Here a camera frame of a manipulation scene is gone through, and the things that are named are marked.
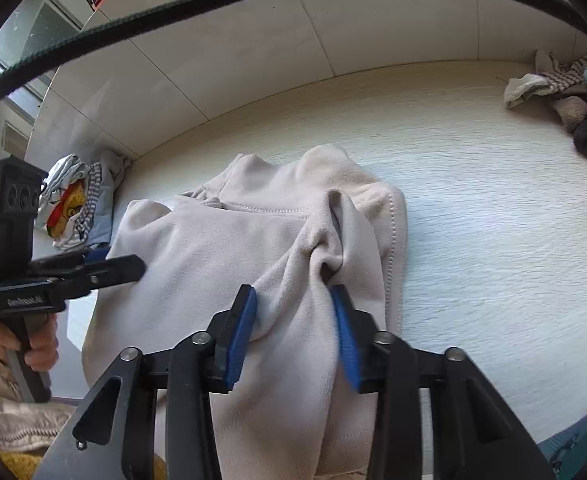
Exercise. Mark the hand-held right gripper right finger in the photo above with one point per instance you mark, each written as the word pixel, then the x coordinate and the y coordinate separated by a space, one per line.
pixel 346 340

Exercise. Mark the beige jacket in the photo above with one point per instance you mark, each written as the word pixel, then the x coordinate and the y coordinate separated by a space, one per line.
pixel 3 420

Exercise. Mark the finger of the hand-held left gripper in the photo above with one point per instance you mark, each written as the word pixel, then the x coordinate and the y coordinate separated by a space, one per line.
pixel 113 270
pixel 95 256

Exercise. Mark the person's left hand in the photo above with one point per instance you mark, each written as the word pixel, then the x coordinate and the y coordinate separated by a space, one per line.
pixel 43 350

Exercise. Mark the brown sock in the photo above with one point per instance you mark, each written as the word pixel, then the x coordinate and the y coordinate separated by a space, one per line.
pixel 573 112

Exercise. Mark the striped sock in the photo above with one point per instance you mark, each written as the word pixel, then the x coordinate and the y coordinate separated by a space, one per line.
pixel 538 82

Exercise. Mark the yellow fleece cloth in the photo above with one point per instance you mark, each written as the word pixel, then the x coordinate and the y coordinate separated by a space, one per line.
pixel 18 465

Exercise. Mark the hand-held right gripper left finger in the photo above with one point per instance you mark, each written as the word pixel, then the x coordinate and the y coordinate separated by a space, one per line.
pixel 241 335

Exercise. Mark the small pile of striped clothes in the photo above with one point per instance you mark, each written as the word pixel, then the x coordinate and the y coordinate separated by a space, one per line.
pixel 83 200

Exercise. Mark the beige pants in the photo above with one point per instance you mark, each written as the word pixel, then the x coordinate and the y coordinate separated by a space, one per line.
pixel 223 250

